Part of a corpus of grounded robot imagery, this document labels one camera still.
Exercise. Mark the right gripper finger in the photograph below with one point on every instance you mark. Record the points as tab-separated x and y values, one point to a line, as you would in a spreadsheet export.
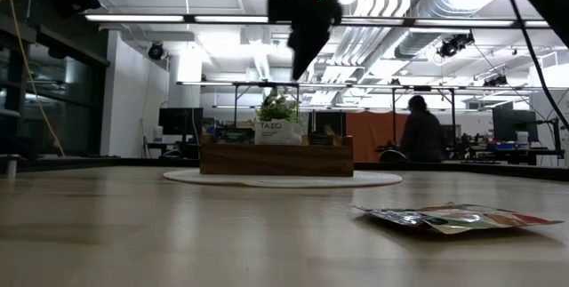
309	47

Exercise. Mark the white orange tea packet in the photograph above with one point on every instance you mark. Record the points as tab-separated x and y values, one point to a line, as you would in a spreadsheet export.
276	132

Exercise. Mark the dark foil tea packet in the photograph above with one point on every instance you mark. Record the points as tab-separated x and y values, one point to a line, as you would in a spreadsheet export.
235	136

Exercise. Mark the wooden three-compartment box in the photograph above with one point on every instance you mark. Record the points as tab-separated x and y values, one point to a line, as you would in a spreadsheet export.
275	160

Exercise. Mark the round white woven placemat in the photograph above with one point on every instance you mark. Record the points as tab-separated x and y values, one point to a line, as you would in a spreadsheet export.
378	179

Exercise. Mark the black monitor on arm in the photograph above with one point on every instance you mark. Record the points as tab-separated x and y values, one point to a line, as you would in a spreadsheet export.
511	122

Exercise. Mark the long ceiling light strip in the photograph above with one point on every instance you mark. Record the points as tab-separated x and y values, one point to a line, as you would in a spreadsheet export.
133	18

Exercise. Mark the black partition panel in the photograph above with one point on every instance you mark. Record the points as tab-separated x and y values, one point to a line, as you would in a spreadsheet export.
329	122

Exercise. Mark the orange partition panel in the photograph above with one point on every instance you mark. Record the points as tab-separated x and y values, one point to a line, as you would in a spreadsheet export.
373	133

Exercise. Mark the round black ceiling fixture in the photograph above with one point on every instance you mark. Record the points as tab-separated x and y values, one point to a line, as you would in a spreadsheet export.
156	51

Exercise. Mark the person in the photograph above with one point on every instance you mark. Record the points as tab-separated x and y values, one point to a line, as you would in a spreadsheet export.
422	133

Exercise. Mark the black ceiling spotlight cluster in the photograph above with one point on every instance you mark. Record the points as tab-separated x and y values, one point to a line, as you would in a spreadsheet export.
454	45

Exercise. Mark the black computer monitor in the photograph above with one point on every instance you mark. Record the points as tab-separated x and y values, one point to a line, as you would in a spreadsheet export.
180	121

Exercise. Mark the white bottle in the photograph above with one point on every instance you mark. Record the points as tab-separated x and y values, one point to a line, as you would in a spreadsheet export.
157	135

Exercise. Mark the white plastic tub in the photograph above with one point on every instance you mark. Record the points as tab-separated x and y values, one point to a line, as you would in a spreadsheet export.
523	139

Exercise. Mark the silver ventilation duct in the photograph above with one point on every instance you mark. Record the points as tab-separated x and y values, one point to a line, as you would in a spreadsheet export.
418	42

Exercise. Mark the black metal rack frame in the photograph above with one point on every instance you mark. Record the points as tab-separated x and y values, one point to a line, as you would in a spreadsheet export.
393	118

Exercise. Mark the short white post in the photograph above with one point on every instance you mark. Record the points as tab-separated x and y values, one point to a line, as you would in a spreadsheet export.
11	167

